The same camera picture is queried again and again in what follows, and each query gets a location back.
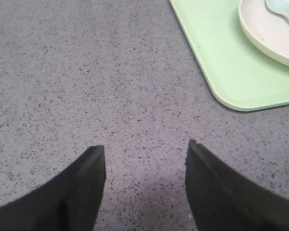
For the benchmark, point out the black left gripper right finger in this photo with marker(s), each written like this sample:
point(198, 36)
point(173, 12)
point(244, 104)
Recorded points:
point(223, 200)

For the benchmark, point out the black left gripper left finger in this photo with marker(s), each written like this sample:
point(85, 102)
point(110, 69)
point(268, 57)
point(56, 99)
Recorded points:
point(68, 202)

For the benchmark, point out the cream round plate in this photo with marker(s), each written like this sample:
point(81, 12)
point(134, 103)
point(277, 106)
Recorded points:
point(268, 31)

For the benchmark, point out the light green tray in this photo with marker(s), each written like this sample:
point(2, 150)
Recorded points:
point(239, 75)

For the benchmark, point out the light blue spoon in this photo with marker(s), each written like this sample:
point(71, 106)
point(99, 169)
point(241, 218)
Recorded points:
point(280, 8)

